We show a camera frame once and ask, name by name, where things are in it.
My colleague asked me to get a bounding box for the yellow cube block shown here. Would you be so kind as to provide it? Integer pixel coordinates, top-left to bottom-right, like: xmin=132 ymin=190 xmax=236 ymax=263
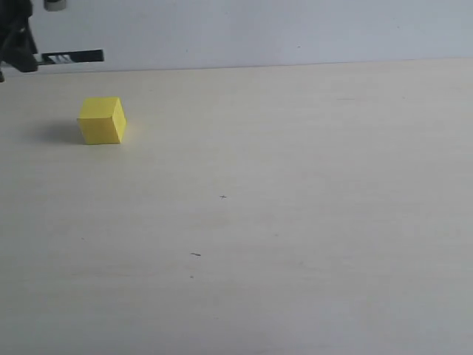
xmin=78 ymin=97 xmax=126 ymax=145

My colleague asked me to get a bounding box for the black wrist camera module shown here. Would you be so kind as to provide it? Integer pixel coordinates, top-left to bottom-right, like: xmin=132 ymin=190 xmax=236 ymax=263
xmin=44 ymin=0 xmax=67 ymax=12

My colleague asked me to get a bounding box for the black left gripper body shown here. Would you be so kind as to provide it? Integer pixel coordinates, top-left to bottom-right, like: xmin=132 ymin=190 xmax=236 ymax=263
xmin=1 ymin=0 xmax=33 ymax=64

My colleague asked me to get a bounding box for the black and white marker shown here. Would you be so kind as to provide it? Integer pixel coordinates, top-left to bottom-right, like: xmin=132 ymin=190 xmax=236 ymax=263
xmin=34 ymin=50 xmax=104 ymax=65

